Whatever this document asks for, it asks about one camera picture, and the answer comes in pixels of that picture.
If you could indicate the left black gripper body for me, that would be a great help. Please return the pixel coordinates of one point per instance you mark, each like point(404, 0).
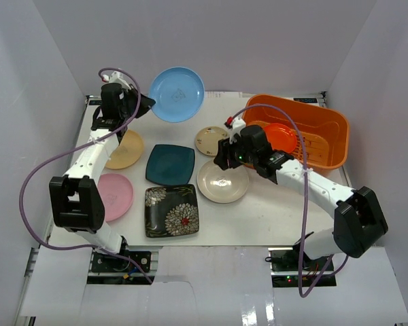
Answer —
point(136, 102)

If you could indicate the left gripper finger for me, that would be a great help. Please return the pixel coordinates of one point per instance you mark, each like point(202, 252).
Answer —
point(145, 100)
point(142, 110)

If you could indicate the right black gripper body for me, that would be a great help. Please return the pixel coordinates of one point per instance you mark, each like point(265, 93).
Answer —
point(236, 153)

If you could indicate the small orange plate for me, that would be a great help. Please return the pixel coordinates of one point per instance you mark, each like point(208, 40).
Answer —
point(281, 137)

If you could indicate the blue round plate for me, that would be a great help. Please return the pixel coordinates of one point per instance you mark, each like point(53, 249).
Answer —
point(178, 92)

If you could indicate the cream round plate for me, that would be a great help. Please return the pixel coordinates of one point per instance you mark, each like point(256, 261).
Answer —
point(222, 186)

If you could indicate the teal square plate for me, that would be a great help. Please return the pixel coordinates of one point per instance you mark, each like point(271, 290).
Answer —
point(170, 165)

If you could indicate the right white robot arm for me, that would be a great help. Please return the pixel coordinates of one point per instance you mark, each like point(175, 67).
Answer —
point(358, 220)

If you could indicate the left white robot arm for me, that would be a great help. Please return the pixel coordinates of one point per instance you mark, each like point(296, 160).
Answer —
point(77, 206)

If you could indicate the orange plastic bin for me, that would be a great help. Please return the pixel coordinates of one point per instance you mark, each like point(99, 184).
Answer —
point(326, 132)

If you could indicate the small beige patterned plate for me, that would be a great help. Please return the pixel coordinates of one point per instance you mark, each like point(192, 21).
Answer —
point(206, 140)

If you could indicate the yellow round plate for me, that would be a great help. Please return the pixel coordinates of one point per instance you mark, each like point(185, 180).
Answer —
point(127, 153)

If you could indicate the right black table label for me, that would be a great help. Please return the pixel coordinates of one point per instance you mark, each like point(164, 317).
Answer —
point(306, 100)

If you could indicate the pink round plate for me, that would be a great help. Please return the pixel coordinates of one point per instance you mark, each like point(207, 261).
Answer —
point(117, 195)

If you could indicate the black floral square plate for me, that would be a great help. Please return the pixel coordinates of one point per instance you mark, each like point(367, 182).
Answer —
point(171, 211)

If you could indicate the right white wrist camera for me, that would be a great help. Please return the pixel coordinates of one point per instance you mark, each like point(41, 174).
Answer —
point(235, 125)

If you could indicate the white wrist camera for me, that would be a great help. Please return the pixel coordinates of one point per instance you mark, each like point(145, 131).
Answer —
point(117, 78)
point(235, 125)

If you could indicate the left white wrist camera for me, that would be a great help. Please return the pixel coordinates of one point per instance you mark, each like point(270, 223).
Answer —
point(117, 78)

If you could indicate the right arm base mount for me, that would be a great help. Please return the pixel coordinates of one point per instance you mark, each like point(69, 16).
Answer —
point(283, 264)

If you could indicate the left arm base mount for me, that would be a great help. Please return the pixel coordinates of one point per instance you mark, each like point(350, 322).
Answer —
point(107, 270)

